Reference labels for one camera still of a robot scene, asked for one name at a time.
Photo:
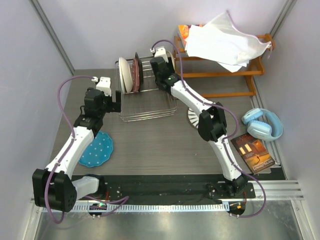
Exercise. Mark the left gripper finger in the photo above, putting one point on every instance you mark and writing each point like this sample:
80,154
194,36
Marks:
118,96
116,107

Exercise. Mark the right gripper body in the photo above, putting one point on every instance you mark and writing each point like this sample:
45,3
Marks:
169,65

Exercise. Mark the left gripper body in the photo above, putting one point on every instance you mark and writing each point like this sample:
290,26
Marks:
106,100

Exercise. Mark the cream green plate with twig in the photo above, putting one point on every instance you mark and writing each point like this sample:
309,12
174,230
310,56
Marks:
172,61

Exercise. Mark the blue plate with white dots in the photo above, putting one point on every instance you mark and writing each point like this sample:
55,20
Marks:
98,151

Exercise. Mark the white plate with blue stripes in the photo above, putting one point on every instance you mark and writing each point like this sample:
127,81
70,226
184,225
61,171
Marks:
193,118

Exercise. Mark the cream plate with red rim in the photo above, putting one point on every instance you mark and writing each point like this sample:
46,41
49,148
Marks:
169,60

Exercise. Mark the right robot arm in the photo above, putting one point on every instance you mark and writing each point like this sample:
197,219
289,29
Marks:
212,125

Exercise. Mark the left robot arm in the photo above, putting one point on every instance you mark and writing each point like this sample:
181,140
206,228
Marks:
54,184

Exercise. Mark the white plate in rack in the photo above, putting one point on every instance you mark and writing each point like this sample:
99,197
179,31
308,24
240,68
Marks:
126,81

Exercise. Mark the black plate in rack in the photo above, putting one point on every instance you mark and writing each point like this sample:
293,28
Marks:
140,71

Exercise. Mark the pink dotted plate in rack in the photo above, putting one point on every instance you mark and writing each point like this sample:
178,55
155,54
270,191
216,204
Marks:
135,75

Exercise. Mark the wooden orange rack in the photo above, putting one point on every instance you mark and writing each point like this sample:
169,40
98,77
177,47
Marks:
195,67

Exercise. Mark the orange package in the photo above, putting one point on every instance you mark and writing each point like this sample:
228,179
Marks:
183,32

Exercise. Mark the white cloth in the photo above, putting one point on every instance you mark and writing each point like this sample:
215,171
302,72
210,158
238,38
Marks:
220,41

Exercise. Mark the light blue headphones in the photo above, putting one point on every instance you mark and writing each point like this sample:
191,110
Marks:
263,124

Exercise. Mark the dark book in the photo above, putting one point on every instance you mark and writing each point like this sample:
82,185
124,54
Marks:
253,152

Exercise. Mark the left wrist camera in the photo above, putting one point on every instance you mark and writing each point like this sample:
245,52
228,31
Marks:
103,84

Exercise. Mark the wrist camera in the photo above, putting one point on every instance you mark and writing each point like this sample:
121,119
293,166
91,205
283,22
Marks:
159,52
103,84

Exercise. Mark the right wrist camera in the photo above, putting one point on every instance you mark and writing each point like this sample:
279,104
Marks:
159,52

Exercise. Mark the metal wire dish rack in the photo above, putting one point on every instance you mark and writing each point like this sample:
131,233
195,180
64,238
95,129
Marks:
150,102

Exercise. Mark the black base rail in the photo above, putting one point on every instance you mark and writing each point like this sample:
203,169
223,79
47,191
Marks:
170,190

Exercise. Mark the slotted cable duct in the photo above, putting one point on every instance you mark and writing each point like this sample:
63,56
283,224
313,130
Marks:
129,208

